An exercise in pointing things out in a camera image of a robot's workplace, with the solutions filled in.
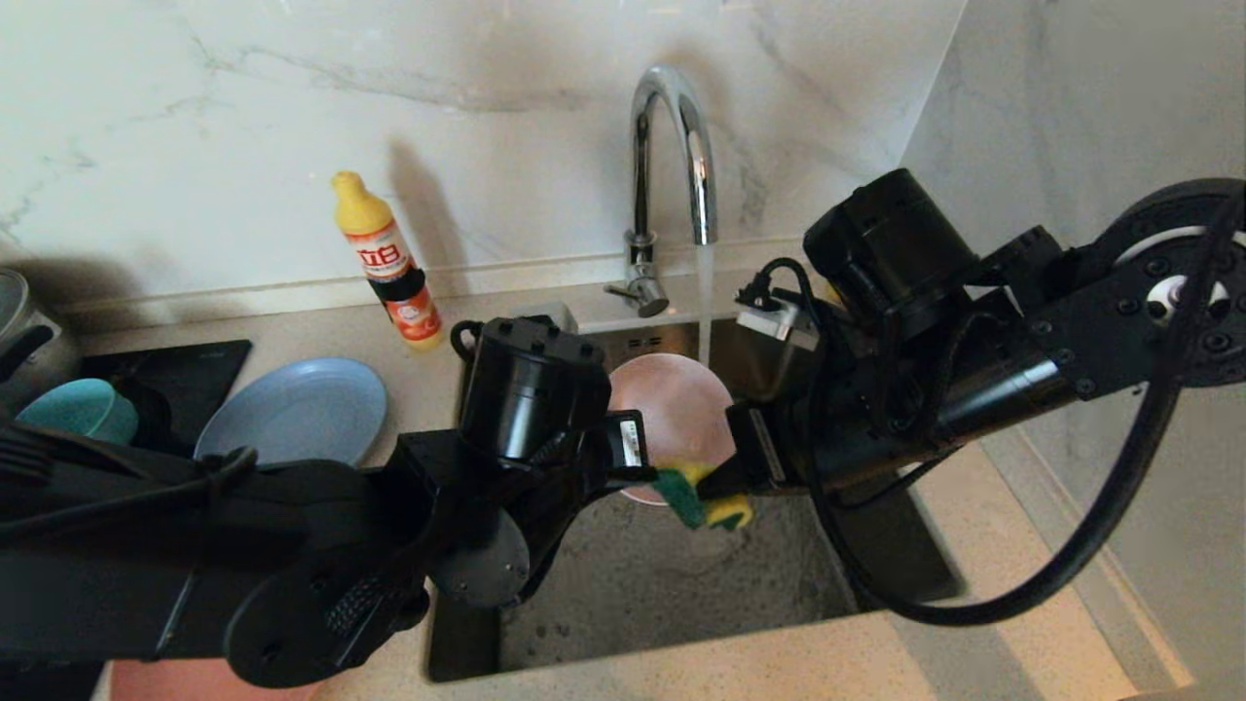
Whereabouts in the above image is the pale pink bowl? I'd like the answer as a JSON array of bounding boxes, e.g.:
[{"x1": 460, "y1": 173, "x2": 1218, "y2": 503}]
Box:
[{"x1": 607, "y1": 351, "x2": 737, "y2": 506}]

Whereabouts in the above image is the yellow green sponge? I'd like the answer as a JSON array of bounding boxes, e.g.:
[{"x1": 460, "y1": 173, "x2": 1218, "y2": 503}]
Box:
[{"x1": 649, "y1": 461, "x2": 756, "y2": 533}]

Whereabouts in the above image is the orange dish soap bottle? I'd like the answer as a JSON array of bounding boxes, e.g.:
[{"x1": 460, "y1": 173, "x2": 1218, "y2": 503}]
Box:
[{"x1": 331, "y1": 171, "x2": 448, "y2": 352}]

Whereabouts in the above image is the chrome gooseneck faucet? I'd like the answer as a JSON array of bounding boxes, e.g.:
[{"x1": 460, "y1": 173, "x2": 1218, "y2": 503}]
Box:
[{"x1": 604, "y1": 64, "x2": 720, "y2": 318}]

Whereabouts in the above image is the teal bowl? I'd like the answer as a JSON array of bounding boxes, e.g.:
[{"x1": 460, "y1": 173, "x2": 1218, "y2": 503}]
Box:
[{"x1": 16, "y1": 378, "x2": 140, "y2": 448}]

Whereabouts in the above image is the stainless steel sink basin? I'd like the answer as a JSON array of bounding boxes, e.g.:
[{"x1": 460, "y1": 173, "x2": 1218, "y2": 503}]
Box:
[{"x1": 425, "y1": 312, "x2": 965, "y2": 683}]

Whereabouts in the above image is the blue grey plate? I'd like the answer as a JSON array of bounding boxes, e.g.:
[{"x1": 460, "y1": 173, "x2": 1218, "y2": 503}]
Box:
[{"x1": 194, "y1": 356, "x2": 389, "y2": 468}]

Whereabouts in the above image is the black glass cooktop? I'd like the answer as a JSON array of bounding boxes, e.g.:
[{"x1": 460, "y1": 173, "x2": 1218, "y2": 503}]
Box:
[{"x1": 76, "y1": 339, "x2": 252, "y2": 459}]

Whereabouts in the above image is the pink plate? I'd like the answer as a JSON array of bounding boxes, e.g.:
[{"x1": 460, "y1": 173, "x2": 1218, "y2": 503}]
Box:
[{"x1": 107, "y1": 658, "x2": 324, "y2": 701}]

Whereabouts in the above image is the stainless steel pot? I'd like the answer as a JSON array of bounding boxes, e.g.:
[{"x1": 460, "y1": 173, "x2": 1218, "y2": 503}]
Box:
[{"x1": 0, "y1": 268, "x2": 81, "y2": 392}]

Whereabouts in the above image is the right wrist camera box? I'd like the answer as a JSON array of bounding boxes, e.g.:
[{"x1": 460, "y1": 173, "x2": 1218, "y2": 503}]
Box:
[{"x1": 734, "y1": 296, "x2": 822, "y2": 354}]

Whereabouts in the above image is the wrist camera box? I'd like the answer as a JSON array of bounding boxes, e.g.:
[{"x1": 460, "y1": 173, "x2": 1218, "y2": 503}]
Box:
[
  {"x1": 514, "y1": 301, "x2": 581, "y2": 338},
  {"x1": 734, "y1": 296, "x2": 822, "y2": 354}
]

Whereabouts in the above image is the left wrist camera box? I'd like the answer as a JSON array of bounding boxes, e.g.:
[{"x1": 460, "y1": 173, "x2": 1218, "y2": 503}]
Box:
[{"x1": 514, "y1": 301, "x2": 581, "y2": 338}]

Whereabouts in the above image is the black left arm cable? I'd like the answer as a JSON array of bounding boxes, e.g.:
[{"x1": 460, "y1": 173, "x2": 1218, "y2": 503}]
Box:
[{"x1": 450, "y1": 318, "x2": 488, "y2": 364}]

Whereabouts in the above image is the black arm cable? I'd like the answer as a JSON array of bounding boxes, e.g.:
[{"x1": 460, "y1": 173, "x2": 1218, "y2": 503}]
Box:
[
  {"x1": 450, "y1": 318, "x2": 488, "y2": 364},
  {"x1": 740, "y1": 180, "x2": 1246, "y2": 627}
]

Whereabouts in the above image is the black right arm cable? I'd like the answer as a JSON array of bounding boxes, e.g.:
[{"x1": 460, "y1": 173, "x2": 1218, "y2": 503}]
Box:
[{"x1": 740, "y1": 180, "x2": 1246, "y2": 627}]

